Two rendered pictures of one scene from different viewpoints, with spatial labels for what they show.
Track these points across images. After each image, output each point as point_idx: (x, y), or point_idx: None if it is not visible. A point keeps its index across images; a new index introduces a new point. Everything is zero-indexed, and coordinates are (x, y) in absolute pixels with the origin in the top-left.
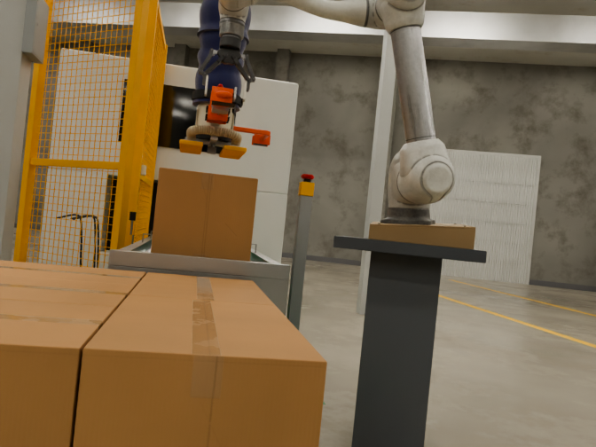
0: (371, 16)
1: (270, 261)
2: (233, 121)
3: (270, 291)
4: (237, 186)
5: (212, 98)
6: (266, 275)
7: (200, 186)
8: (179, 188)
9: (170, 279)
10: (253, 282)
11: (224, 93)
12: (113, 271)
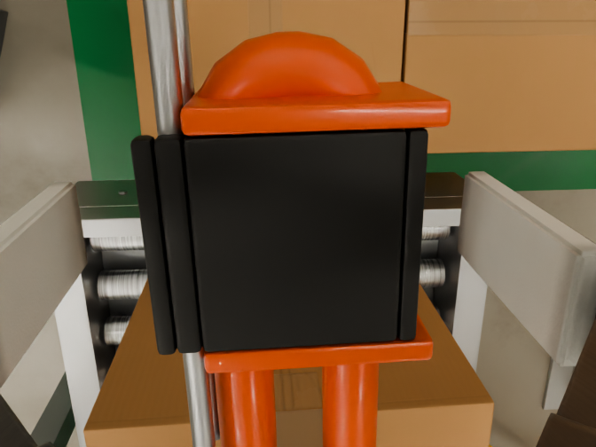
0: None
1: None
2: None
3: (102, 196)
4: (176, 395)
5: (398, 83)
6: (107, 207)
7: (317, 376)
8: (390, 362)
9: (341, 27)
10: (144, 117)
11: (283, 32)
12: (469, 99)
